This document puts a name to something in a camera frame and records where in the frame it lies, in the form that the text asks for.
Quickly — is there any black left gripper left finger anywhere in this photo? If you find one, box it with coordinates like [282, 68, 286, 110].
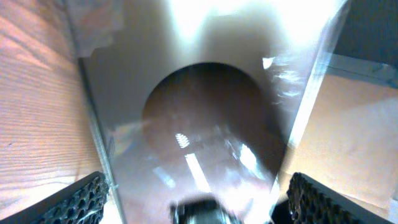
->
[1, 171, 109, 224]

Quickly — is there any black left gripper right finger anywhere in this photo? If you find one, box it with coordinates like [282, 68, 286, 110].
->
[287, 172, 391, 224]

